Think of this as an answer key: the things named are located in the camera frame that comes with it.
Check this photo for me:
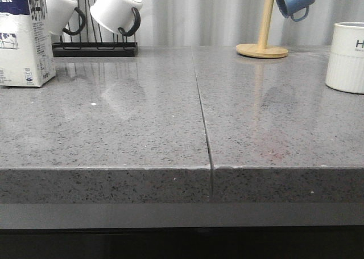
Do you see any white mug black handle right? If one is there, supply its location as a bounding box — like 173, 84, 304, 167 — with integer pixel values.
90, 0, 143, 37

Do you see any whole milk carton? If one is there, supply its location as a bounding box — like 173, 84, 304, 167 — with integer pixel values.
1, 0, 56, 87

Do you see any white mug black handle left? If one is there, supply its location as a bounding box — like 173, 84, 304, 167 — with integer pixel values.
45, 0, 86, 36

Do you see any cream HOME mug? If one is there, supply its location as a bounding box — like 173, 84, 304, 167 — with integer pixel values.
325, 22, 363, 94

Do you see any wooden mug tree stand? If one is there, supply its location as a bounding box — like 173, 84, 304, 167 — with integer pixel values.
235, 0, 288, 59

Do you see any blue ceramic mug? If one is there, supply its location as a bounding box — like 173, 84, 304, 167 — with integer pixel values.
276, 0, 315, 22

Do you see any black wire mug rack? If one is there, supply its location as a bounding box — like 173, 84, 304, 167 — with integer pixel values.
52, 0, 138, 57

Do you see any white mug black handle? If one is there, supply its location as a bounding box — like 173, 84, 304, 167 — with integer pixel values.
90, 0, 143, 37
45, 0, 86, 36

